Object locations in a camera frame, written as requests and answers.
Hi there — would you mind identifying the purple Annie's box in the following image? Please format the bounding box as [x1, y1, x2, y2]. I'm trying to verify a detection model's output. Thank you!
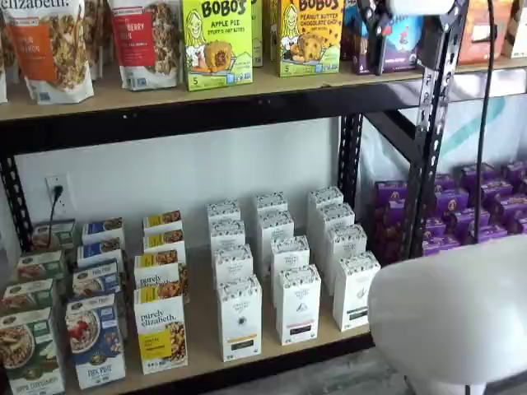
[372, 203, 413, 232]
[500, 160, 527, 183]
[444, 207, 492, 243]
[459, 163, 498, 191]
[497, 194, 527, 224]
[469, 223, 508, 244]
[373, 180, 409, 207]
[422, 235, 461, 257]
[434, 190, 471, 216]
[479, 180, 515, 207]
[434, 172, 459, 193]

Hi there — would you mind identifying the white box yellow strip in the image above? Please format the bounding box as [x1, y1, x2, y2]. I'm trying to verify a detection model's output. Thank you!
[217, 274, 264, 364]
[206, 198, 242, 225]
[212, 244, 254, 289]
[209, 219, 247, 253]

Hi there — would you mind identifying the wooden board of neighbour shelf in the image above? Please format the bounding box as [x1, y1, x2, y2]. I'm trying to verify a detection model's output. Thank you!
[452, 55, 527, 77]

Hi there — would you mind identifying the green oatmeal box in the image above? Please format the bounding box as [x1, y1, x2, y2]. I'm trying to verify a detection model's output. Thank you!
[31, 219, 78, 254]
[15, 249, 68, 285]
[0, 306, 68, 395]
[1, 278, 58, 318]

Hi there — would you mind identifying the black camera cable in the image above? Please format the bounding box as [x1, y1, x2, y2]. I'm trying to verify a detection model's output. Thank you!
[472, 0, 497, 244]

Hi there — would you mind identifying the wooden shelf board with snacks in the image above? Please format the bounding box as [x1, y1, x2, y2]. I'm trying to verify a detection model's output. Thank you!
[0, 57, 429, 123]

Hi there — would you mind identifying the white granola bag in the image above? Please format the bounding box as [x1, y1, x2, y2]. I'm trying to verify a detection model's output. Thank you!
[82, 0, 115, 81]
[0, 0, 9, 105]

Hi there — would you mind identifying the white box pink strip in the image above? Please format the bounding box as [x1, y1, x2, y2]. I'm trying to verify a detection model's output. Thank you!
[274, 263, 323, 346]
[269, 235, 311, 285]
[258, 210, 296, 268]
[252, 192, 289, 217]

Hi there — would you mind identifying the blue Zbar box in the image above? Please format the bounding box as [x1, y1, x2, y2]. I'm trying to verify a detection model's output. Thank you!
[341, 0, 360, 63]
[351, 0, 426, 76]

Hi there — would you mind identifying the translucent plastic sheet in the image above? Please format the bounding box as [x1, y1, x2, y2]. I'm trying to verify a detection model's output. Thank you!
[357, 67, 527, 194]

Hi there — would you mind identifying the green Bobo's box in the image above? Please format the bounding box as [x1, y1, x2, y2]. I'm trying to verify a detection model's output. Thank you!
[250, 0, 265, 69]
[180, 0, 255, 93]

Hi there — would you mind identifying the red label granola bag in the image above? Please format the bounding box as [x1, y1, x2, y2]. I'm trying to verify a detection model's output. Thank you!
[108, 0, 185, 92]

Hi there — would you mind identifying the orange label granola bag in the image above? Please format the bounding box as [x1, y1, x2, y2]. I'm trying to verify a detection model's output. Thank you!
[0, 0, 95, 106]

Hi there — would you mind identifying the yellow Bobo's box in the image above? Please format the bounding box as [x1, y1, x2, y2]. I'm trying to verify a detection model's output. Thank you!
[278, 0, 345, 79]
[263, 0, 283, 63]

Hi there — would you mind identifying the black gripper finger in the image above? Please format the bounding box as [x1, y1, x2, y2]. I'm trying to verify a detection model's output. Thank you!
[357, 0, 393, 77]

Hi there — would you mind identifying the beige snack box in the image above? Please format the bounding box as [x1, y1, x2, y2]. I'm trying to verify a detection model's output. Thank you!
[502, 0, 527, 59]

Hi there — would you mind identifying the orange snack box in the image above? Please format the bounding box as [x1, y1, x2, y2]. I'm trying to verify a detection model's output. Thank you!
[455, 0, 516, 67]

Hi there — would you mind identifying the white wall outlet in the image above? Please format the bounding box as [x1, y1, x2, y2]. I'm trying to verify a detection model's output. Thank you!
[44, 173, 72, 216]

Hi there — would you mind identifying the wooden shelf board with boxes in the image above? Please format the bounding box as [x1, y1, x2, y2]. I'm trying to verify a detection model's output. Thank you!
[57, 193, 374, 390]

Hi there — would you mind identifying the black metal shelf frame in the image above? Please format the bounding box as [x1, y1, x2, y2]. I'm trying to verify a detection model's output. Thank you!
[0, 0, 469, 264]

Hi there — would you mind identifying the blue oatmeal box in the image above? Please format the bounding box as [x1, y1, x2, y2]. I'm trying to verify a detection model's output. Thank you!
[71, 258, 124, 300]
[80, 216, 125, 248]
[64, 293, 127, 391]
[76, 241, 125, 268]

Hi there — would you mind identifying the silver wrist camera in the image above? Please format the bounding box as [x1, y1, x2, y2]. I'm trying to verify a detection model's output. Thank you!
[387, 0, 455, 16]

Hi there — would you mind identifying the white yellow granola box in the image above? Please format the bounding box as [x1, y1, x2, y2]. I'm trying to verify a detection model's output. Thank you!
[142, 210, 184, 234]
[133, 249, 189, 304]
[133, 283, 190, 376]
[142, 229, 187, 264]

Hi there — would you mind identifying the white box dark strip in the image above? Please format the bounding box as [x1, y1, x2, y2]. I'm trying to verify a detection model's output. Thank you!
[316, 202, 357, 272]
[332, 251, 382, 332]
[306, 186, 345, 252]
[324, 223, 368, 295]

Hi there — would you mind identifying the black plug with cord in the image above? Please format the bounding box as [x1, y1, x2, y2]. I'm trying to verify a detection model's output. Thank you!
[45, 184, 63, 248]

